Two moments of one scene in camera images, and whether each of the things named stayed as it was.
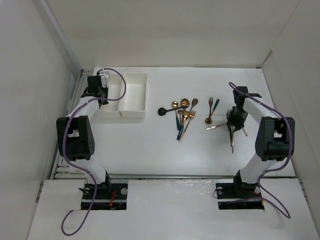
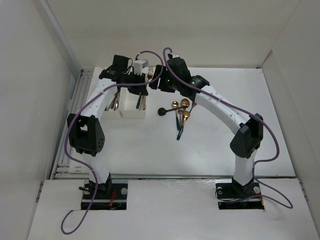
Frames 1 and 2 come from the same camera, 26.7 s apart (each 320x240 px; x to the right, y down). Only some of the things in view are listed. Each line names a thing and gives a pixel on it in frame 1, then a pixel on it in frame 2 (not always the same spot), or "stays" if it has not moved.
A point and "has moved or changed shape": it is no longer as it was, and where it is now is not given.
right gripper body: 237,118 → 167,83
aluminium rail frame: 63,168 stays
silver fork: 214,126 → 111,103
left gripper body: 104,90 → 134,82
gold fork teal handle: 211,102 has moved or changed shape
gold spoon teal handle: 175,104 stays
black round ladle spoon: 162,111 stays
